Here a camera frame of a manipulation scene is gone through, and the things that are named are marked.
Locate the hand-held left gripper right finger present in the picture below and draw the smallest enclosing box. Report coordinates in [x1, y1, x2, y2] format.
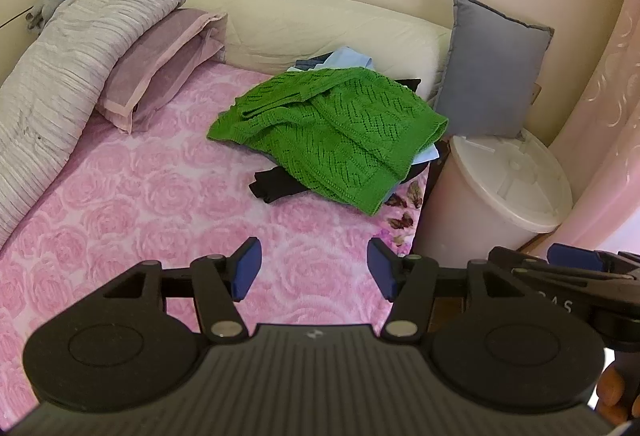
[366, 238, 507, 345]

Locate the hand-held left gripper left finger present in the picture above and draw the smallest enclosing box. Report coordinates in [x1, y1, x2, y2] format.
[102, 237, 263, 345]

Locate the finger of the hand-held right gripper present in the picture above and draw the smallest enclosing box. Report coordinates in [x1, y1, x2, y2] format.
[547, 243, 640, 273]
[487, 245, 640, 288]

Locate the green knitted sweater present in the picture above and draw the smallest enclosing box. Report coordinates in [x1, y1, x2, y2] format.
[207, 66, 449, 217]

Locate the person's right hand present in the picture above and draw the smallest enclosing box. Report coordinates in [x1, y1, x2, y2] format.
[597, 363, 640, 424]

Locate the black garment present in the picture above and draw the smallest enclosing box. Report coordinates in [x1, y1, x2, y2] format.
[249, 165, 313, 204]

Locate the pink bin with white lid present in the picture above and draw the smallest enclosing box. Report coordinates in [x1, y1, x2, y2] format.
[412, 133, 573, 269]

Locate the pink rose print blanket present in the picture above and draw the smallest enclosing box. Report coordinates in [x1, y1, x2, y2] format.
[0, 61, 431, 422]

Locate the pink curtain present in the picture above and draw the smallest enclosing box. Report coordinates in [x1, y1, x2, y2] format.
[547, 0, 640, 257]

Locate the grey cushion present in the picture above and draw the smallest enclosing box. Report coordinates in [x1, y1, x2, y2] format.
[434, 0, 555, 139]

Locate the dark blue garment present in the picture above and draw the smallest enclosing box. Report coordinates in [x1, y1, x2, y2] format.
[294, 52, 333, 70]

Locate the purple pillow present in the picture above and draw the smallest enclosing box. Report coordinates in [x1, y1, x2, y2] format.
[95, 8, 228, 134]

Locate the cream padded headboard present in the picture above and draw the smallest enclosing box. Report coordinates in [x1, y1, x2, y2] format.
[115, 0, 453, 99]

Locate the lilac ribbed quilt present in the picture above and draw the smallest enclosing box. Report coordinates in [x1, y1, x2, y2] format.
[0, 0, 188, 247]

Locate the grey plush toy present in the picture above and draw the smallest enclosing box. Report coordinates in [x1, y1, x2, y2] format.
[25, 0, 63, 31]

